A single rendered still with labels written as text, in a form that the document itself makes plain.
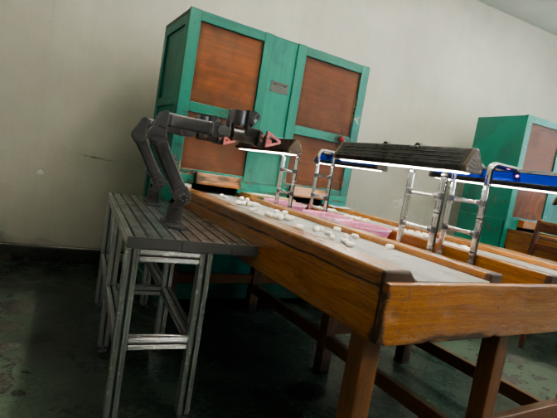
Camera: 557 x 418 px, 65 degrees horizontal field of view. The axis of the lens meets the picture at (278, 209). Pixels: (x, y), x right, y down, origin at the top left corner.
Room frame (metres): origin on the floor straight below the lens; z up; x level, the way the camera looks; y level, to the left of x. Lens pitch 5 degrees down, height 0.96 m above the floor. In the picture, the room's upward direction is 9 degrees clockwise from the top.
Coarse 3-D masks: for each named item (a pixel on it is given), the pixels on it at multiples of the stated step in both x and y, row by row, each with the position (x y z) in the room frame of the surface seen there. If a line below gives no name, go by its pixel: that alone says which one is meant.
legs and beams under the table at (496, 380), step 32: (256, 288) 2.76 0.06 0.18; (320, 352) 2.10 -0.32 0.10; (352, 352) 1.10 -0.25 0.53; (448, 352) 2.15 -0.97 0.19; (480, 352) 1.40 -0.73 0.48; (352, 384) 1.08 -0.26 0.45; (384, 384) 1.74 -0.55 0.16; (480, 384) 1.38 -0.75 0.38; (512, 384) 1.88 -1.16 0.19; (352, 416) 1.07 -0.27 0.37; (448, 416) 1.50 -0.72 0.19; (480, 416) 1.36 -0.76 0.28; (512, 416) 1.47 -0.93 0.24; (544, 416) 1.58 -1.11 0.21
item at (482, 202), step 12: (492, 168) 1.64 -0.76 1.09; (504, 168) 1.68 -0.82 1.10; (516, 168) 1.72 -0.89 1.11; (456, 180) 1.77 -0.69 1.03; (480, 204) 1.65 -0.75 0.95; (444, 216) 1.78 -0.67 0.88; (480, 216) 1.64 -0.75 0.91; (444, 228) 1.77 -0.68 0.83; (456, 228) 1.73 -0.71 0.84; (480, 228) 1.64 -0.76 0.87
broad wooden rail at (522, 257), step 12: (372, 216) 2.69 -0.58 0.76; (408, 228) 2.43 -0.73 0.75; (444, 240) 2.21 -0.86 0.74; (456, 240) 2.15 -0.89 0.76; (468, 240) 2.19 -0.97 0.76; (492, 252) 1.98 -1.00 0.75; (504, 252) 1.93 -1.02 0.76; (516, 252) 1.97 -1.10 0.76; (540, 264) 1.79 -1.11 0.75; (552, 264) 1.76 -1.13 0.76
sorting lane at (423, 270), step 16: (272, 208) 2.38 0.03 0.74; (288, 224) 1.82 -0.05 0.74; (304, 224) 1.91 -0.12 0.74; (336, 240) 1.59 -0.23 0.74; (352, 240) 1.66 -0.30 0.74; (384, 256) 1.39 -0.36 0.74; (400, 256) 1.45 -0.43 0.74; (416, 272) 1.21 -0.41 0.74; (432, 272) 1.25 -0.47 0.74; (448, 272) 1.30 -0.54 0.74
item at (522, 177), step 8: (496, 168) 1.80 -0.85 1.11; (432, 176) 2.03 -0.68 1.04; (448, 176) 1.95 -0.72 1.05; (464, 176) 1.89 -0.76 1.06; (472, 176) 1.86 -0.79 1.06; (480, 176) 1.83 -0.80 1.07; (496, 176) 1.77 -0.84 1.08; (504, 176) 1.75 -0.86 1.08; (512, 176) 1.72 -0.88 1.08; (520, 176) 1.70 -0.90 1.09; (528, 176) 1.67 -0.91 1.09; (536, 176) 1.65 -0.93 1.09; (544, 176) 1.62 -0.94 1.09; (552, 176) 1.60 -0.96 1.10; (496, 184) 1.75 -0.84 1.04; (504, 184) 1.72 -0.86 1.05; (512, 184) 1.69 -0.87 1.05; (520, 184) 1.67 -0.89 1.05; (528, 184) 1.64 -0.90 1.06; (536, 184) 1.62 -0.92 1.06; (544, 184) 1.60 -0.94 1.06; (552, 184) 1.58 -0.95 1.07
